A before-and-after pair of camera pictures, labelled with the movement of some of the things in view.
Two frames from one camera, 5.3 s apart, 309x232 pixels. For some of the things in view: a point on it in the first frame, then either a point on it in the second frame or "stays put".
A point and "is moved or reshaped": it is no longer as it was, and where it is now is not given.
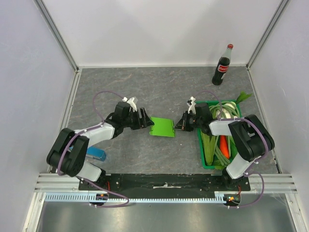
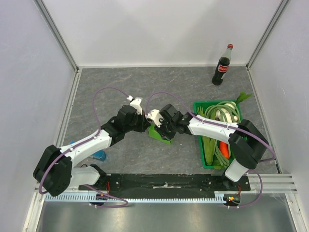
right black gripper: x=186 y=122 → x=161 y=129
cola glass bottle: x=222 y=66 stays put
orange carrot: x=224 y=145 stays put
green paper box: x=162 y=127 is moved or reshaped
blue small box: x=96 y=153 stays put
